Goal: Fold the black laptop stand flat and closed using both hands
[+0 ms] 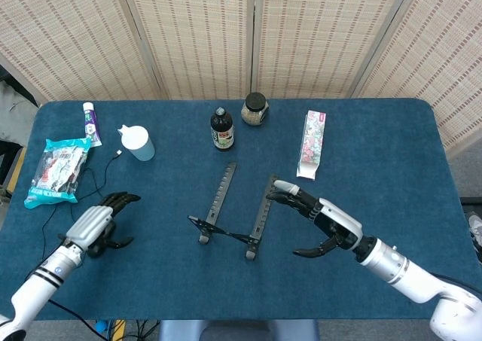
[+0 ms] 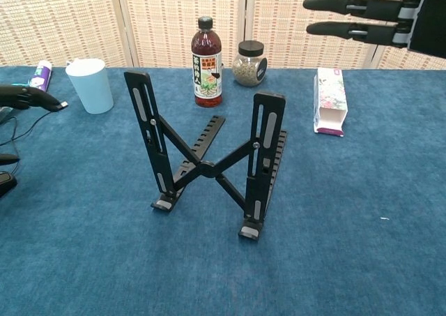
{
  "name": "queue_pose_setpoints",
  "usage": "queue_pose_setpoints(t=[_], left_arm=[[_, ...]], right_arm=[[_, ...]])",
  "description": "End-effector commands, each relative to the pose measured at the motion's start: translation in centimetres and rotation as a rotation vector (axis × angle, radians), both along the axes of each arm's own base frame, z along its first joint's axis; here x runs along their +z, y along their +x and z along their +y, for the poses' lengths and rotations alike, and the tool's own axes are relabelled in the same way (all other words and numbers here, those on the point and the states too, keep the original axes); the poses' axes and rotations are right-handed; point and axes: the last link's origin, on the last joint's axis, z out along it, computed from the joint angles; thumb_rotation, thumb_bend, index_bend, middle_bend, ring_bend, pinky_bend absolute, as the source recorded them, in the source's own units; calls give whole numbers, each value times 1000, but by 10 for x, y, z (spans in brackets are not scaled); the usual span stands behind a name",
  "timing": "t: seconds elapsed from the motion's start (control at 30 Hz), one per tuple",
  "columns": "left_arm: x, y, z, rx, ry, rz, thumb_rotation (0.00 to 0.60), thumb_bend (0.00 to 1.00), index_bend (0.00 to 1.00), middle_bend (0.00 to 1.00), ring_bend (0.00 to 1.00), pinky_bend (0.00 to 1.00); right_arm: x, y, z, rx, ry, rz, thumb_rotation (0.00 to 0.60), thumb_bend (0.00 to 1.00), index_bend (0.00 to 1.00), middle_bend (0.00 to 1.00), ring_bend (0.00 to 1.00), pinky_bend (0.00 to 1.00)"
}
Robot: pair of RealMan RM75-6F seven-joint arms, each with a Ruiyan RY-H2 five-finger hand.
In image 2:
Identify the black computer mouse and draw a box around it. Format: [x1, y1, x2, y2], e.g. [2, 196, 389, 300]
[0, 170, 18, 199]

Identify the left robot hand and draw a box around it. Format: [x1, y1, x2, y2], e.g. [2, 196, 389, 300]
[0, 84, 67, 167]

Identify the blue felt table cover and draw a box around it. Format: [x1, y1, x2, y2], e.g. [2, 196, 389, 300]
[0, 66, 446, 316]

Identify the bamboo folding screen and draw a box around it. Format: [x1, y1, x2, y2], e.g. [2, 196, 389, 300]
[0, 0, 446, 70]

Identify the glass jar black lid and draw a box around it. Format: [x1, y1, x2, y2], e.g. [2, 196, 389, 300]
[232, 40, 268, 87]

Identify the light blue plastic cup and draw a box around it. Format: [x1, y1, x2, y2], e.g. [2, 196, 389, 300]
[65, 58, 115, 115]

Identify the purple white toothpaste tube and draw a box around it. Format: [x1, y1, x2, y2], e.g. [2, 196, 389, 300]
[29, 60, 53, 91]

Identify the dark tea bottle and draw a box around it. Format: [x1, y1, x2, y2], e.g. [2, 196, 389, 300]
[190, 15, 224, 107]

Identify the floral paper box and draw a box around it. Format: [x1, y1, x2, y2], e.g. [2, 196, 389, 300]
[312, 67, 349, 137]

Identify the black mouse usb cable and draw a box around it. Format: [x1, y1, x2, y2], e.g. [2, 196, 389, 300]
[0, 100, 69, 174]

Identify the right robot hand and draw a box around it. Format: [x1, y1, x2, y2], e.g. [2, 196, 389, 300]
[295, 0, 446, 59]

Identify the black folding stand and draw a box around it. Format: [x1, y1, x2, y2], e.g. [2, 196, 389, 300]
[124, 70, 289, 242]

